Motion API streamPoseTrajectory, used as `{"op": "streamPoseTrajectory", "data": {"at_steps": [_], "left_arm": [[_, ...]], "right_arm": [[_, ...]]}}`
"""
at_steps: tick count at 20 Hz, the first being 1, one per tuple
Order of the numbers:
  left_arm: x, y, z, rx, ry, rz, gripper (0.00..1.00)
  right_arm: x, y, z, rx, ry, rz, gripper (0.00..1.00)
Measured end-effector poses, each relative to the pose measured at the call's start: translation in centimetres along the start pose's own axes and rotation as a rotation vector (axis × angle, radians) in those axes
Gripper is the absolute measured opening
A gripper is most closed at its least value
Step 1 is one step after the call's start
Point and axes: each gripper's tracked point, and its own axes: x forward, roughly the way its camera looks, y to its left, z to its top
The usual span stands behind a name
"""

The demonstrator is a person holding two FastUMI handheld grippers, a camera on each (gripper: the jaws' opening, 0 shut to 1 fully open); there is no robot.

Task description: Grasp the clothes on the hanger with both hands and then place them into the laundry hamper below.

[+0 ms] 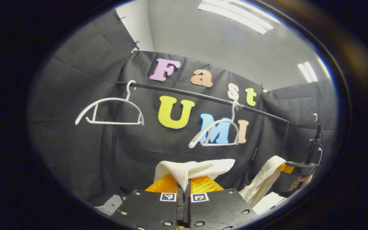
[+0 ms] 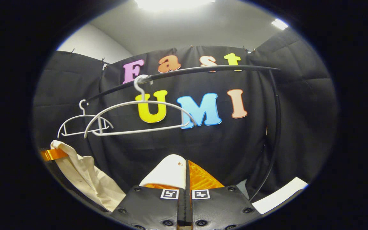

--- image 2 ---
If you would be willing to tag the empty white hanger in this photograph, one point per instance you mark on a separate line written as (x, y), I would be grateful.
(75, 118)

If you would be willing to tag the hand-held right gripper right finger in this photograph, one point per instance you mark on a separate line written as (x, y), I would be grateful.
(222, 207)

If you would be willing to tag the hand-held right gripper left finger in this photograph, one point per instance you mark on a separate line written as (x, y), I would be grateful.
(152, 207)

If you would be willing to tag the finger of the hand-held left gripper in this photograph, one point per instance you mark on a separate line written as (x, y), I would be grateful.
(53, 154)

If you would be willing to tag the cream long-sleeved shirt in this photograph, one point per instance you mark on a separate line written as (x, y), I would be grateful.
(88, 179)

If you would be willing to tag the white clothes hanger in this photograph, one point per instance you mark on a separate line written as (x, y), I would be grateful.
(139, 103)

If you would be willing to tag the black clothes rack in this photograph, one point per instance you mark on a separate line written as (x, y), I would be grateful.
(203, 70)

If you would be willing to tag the black backdrop cloth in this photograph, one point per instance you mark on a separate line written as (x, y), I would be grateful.
(241, 143)

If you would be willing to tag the ceiling light panel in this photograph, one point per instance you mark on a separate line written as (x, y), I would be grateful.
(279, 24)

